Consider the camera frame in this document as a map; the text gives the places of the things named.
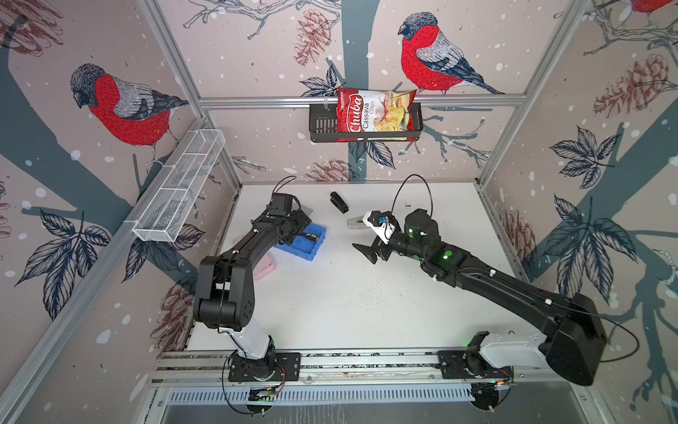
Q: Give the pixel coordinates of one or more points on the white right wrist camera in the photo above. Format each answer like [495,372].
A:
[387,229]

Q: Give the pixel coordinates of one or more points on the black wall basket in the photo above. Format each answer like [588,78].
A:
[325,126]

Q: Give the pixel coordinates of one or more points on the black stapler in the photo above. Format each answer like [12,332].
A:
[339,202]

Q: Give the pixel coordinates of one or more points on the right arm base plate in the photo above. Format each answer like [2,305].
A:
[460,365]

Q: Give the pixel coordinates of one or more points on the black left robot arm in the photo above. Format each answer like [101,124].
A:
[224,298]

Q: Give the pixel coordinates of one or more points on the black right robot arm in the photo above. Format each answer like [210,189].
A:
[575,338]

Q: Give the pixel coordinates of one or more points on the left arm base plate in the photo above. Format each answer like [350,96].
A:
[280,368]

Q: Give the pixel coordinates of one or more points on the yellow black screwdriver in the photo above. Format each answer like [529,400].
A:
[311,236]

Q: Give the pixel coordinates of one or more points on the white wire mesh shelf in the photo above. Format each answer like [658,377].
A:
[172,203]

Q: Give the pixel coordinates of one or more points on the red cassava chips bag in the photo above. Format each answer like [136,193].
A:
[389,107]

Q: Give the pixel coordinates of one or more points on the blue plastic bin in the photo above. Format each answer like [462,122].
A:
[303,248]

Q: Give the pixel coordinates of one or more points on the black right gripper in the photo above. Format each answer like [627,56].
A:
[380,247]

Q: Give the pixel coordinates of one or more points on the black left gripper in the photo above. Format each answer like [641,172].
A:
[302,218]

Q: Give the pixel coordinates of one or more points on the beige stapler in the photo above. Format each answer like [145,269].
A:
[357,223]

